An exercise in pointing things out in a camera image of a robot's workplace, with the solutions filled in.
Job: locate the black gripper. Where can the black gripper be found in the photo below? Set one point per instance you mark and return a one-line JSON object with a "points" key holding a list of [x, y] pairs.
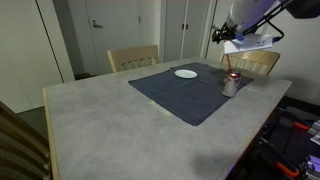
{"points": [[227, 30]]}

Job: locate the red plastic straw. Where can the red plastic straw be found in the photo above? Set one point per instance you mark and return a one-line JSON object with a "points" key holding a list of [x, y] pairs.
{"points": [[229, 62]]}

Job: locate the red and silver soda can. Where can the red and silver soda can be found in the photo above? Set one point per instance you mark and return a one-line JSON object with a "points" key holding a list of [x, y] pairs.
{"points": [[231, 85]]}

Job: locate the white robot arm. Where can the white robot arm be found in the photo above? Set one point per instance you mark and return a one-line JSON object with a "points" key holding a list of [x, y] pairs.
{"points": [[250, 13]]}

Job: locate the light wooden slat-back chair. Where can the light wooden slat-back chair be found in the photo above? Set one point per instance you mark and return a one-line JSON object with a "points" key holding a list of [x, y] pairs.
{"points": [[133, 52], [256, 61], [20, 146]]}

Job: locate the small white plate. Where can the small white plate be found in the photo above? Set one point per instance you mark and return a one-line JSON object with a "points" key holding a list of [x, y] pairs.
{"points": [[186, 73]]}

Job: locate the dark blue cloth mat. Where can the dark blue cloth mat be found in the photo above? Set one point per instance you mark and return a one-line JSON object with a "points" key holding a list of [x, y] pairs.
{"points": [[173, 96]]}

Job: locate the black and orange bar clamp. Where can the black and orange bar clamp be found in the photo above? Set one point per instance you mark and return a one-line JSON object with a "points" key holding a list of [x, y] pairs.
{"points": [[286, 169], [301, 126]]}

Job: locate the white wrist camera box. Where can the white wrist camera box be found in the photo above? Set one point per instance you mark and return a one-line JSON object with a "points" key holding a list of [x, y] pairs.
{"points": [[250, 43]]}

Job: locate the aluminium profile rail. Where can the aluminium profile rail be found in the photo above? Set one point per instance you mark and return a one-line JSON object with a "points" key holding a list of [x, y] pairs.
{"points": [[313, 165], [316, 133]]}

